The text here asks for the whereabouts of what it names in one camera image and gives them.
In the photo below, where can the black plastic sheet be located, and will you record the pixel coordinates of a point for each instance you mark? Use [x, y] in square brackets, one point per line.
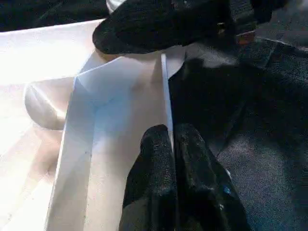
[252, 132]

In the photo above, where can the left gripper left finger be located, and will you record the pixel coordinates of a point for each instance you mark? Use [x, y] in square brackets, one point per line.
[151, 183]

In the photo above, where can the white plastic table top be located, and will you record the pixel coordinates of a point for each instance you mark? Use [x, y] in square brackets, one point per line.
[84, 108]

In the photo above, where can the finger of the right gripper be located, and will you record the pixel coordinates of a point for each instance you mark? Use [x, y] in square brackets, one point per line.
[156, 26]

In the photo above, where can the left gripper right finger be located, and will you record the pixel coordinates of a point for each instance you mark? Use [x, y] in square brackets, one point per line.
[204, 190]

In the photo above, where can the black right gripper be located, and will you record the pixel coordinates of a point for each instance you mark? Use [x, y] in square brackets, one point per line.
[250, 16]

